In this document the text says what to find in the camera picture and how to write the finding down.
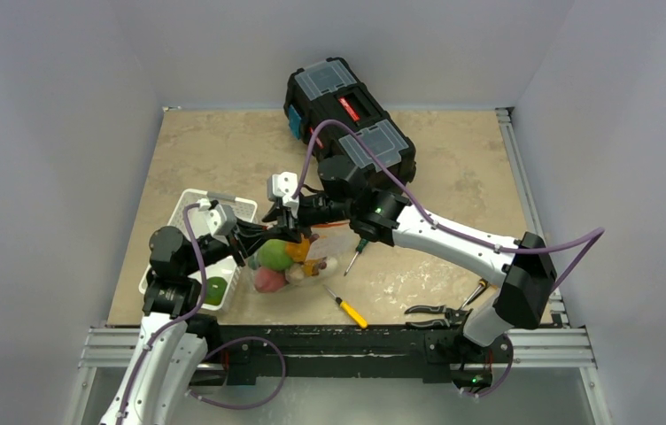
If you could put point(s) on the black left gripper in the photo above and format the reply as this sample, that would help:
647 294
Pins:
249 237

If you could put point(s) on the yellow handled screwdriver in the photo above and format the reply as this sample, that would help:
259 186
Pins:
349 311

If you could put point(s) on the green bell pepper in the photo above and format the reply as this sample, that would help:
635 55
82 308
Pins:
216 288

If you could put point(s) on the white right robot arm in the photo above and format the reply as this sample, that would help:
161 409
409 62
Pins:
521 268

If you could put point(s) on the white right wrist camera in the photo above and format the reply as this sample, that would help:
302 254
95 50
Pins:
283 188

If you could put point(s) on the green handled screwdriver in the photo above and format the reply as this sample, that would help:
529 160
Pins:
357 252

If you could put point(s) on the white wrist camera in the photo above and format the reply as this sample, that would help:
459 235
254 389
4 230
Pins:
219 219
283 188

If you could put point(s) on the clear zip bag orange zipper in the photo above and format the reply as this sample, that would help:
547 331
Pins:
336 243

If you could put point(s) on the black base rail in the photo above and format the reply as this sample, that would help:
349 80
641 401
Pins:
244 353

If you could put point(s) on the orange black screwdriver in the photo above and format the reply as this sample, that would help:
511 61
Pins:
482 286

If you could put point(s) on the black toolbox clear lids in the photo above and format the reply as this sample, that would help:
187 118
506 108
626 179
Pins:
330 90

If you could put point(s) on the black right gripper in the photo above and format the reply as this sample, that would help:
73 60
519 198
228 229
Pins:
290 215

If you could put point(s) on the pink peach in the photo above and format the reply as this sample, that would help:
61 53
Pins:
268 281

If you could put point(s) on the white garlic bulb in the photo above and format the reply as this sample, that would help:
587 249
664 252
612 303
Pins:
295 275

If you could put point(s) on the black pliers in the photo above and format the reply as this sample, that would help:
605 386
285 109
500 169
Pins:
445 317

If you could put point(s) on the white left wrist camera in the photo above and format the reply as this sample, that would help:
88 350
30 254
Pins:
219 219

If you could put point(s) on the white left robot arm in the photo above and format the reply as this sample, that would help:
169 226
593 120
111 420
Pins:
173 337

